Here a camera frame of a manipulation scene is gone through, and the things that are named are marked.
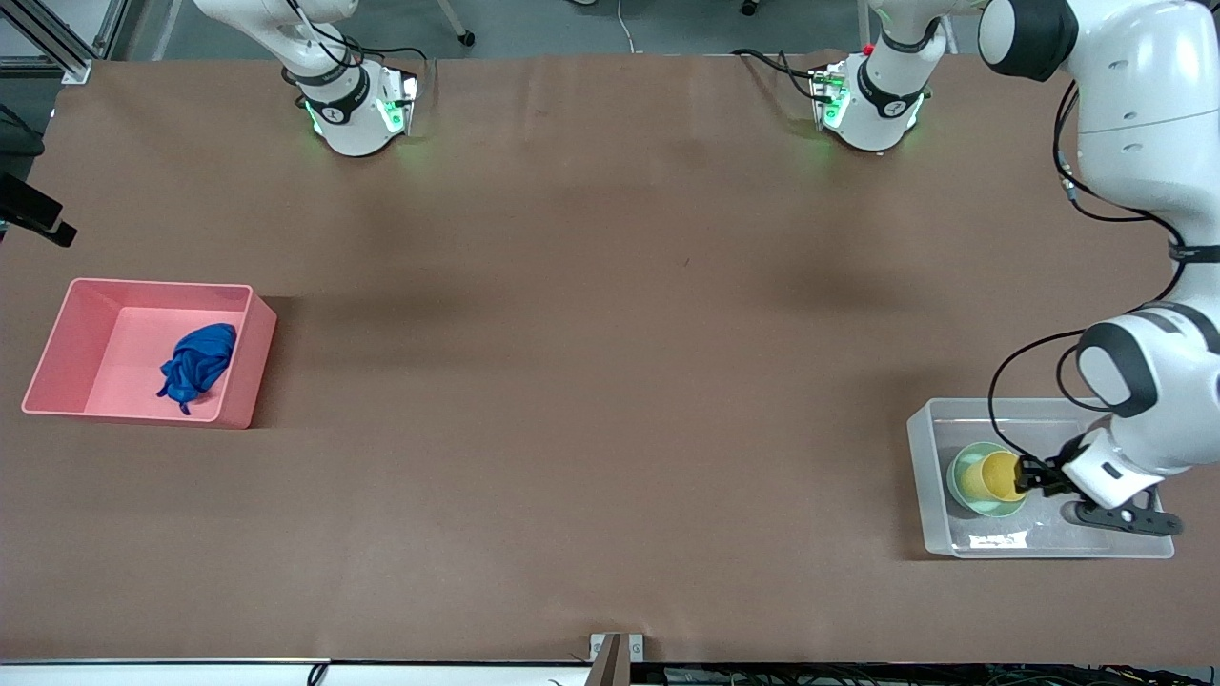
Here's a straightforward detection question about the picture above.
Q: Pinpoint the clear plastic storage box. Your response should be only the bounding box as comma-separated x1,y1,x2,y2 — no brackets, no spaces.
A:
906,397,1175,559

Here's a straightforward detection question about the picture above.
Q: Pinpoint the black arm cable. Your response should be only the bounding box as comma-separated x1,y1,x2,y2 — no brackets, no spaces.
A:
988,81,1192,463

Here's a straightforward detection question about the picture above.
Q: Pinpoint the mint green bowl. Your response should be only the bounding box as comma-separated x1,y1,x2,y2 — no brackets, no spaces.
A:
946,441,1030,518

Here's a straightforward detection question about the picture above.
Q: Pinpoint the yellow plastic cup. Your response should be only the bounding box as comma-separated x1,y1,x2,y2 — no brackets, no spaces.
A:
958,451,1028,503

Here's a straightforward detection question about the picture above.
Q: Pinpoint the pink plastic box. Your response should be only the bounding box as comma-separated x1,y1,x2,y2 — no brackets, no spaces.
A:
21,278,278,430

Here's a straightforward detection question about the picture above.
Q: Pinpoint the aluminium frame profile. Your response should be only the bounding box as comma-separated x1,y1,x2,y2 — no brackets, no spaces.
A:
0,0,132,85

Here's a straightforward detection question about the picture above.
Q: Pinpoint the metal table bracket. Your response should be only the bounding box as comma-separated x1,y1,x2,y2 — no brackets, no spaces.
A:
589,633,645,686

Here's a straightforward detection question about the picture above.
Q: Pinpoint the blue crumpled cloth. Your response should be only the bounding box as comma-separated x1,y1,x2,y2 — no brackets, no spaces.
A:
157,323,237,415

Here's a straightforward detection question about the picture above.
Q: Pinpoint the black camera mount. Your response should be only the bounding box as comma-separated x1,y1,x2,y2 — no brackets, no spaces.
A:
0,103,77,249

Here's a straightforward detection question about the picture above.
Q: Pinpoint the black base cable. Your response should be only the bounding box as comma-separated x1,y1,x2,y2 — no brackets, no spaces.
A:
286,0,430,89
732,48,823,98

